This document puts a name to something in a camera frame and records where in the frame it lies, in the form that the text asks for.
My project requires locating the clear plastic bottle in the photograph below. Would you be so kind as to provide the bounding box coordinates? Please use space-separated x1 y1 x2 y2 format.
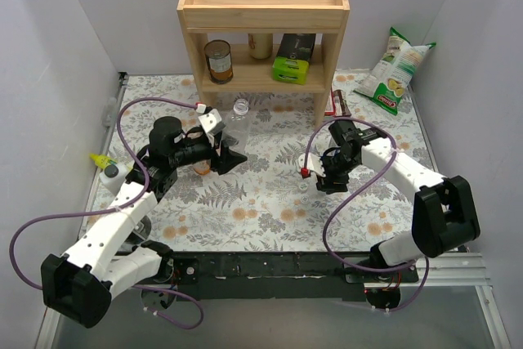
224 99 250 154

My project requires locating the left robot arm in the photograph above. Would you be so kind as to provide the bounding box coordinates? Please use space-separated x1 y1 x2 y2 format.
41 110 247 328

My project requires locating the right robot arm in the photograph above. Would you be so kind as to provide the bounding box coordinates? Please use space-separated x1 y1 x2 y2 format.
300 117 481 282

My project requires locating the blue label water bottle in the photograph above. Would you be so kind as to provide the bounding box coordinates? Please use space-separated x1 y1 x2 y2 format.
324 139 339 156

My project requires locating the orange drink bottle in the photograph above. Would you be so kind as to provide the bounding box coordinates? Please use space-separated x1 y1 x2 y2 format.
193 161 211 176

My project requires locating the yellow squeeze bottle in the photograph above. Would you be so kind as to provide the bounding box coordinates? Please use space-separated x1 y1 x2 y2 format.
89 154 117 169

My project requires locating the dark red snack bar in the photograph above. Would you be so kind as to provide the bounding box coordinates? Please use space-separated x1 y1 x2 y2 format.
324 89 351 117

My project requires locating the floral patterned table mat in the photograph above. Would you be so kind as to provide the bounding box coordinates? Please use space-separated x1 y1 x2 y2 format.
122 71 439 252

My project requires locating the brown tin can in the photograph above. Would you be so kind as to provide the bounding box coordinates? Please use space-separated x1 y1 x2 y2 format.
203 39 234 84

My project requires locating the green chips bag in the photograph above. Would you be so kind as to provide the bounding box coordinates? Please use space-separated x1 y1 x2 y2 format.
355 27 436 115

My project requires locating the green wipes pack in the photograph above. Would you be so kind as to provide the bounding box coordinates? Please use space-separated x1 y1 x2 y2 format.
272 56 310 85

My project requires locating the cream cylindrical jar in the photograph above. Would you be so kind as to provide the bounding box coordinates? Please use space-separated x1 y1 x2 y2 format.
248 34 273 60

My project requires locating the black box on shelf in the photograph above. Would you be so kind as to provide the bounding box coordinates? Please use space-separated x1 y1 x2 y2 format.
277 34 316 62

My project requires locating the wooden shelf rack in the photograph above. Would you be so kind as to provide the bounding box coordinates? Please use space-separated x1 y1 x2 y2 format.
177 0 350 125

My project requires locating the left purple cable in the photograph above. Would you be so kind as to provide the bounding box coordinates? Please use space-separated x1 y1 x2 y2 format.
8 97 205 330

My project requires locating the purple cable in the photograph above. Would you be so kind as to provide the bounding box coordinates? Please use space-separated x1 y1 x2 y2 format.
8 97 205 330
304 116 431 312

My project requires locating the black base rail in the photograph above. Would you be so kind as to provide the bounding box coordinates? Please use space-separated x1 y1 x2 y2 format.
138 248 420 311

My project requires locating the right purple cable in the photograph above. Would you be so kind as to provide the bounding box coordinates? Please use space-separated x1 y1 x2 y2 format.
304 116 431 312

